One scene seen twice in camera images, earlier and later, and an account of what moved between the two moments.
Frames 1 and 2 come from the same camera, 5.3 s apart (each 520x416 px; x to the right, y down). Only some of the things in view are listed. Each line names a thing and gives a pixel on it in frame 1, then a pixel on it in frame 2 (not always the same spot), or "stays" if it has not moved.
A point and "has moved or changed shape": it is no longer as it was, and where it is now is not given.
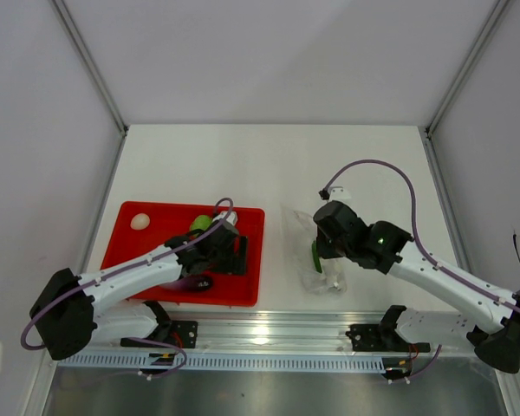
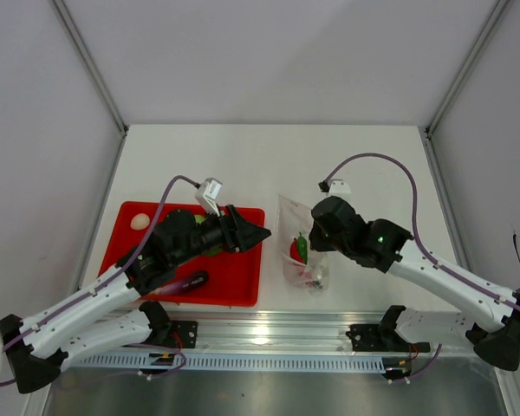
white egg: [139, 221] stays
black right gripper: [322, 250] stays
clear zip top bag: [318, 275] has moved or changed shape
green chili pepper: [315, 252] -> [302, 248]
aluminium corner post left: [91, 67] stays
